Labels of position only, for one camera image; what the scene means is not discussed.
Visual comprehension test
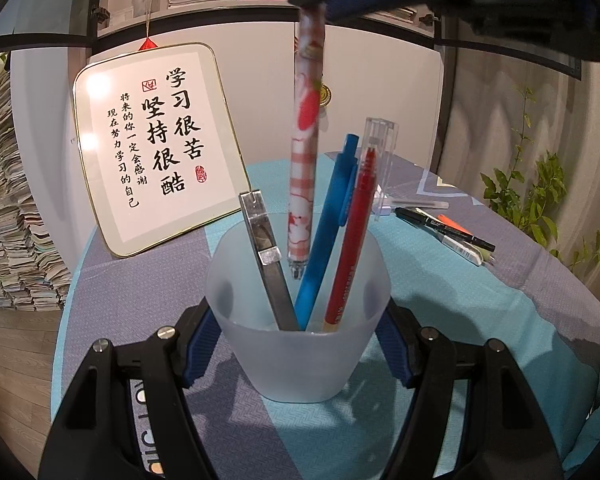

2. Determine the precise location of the pink checkered strawberry pen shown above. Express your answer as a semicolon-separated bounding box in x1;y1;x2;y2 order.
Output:
287;3;326;280

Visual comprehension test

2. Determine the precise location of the red gel pen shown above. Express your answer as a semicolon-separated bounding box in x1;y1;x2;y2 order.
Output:
323;118;399;333

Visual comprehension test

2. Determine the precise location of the green white pen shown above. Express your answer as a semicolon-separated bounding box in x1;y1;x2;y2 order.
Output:
434;231;495;266

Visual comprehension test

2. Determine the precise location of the frosted plastic cup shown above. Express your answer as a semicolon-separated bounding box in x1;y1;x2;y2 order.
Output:
204;214;391;403

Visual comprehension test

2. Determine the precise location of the black marker pen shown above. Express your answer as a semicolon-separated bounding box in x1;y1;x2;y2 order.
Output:
394;207;495;252

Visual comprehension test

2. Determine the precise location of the metal ruler clip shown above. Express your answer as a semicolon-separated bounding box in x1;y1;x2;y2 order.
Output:
238;190;299;332

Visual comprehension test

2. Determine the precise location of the blue pen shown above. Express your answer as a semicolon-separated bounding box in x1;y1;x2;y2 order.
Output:
294;133;360;330

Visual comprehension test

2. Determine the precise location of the clear gel pen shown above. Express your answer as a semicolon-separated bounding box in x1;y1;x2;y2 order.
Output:
378;198;449;210

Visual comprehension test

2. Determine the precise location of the gold medal with ribbon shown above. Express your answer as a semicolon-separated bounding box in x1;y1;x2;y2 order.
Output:
320;84;332;107

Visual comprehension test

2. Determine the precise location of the red hanging ornament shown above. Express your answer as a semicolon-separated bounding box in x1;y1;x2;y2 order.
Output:
140;37;157;51

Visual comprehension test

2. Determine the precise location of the tall stack of books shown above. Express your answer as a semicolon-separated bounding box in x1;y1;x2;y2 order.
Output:
0;67;71;312

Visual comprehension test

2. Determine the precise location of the green potted plant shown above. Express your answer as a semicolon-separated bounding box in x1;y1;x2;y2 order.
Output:
480;87;600;276

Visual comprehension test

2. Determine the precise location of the framed calligraphy sign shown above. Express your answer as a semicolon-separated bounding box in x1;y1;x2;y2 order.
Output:
72;42;250;258

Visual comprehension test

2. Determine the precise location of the orange highlighter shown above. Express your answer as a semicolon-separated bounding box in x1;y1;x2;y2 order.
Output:
437;214;469;234

